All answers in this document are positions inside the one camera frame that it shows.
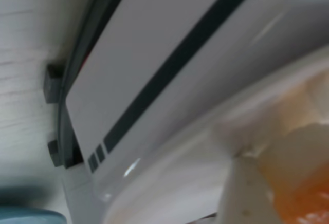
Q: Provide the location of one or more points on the blue dish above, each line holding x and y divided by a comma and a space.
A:
25, 208

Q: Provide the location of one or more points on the white toy train car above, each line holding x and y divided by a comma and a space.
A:
154, 54

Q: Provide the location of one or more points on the orange shrimp toy sushi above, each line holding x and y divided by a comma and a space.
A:
308, 195

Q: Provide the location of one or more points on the white round plate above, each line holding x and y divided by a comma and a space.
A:
180, 170

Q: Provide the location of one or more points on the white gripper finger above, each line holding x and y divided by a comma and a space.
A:
244, 195

